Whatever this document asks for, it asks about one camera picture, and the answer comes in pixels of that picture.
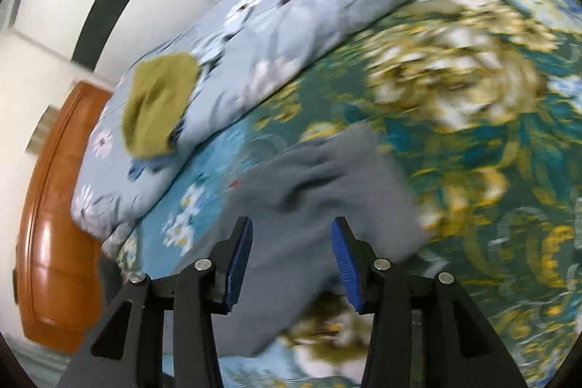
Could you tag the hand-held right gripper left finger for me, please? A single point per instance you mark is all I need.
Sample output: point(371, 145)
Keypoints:
point(238, 265)

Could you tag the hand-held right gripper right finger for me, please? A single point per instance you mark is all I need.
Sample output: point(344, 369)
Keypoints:
point(346, 267)

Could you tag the grey garment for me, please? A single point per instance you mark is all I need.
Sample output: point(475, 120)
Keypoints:
point(318, 206)

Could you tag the green floral bed sheet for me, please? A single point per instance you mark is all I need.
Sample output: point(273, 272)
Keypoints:
point(454, 142)

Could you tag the olive green cloth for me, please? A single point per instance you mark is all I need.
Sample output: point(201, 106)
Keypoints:
point(157, 104)

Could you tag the wooden headboard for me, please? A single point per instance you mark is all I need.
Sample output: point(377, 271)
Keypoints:
point(50, 233)

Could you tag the light blue floral quilt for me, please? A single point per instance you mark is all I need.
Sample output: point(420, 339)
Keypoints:
point(254, 38)

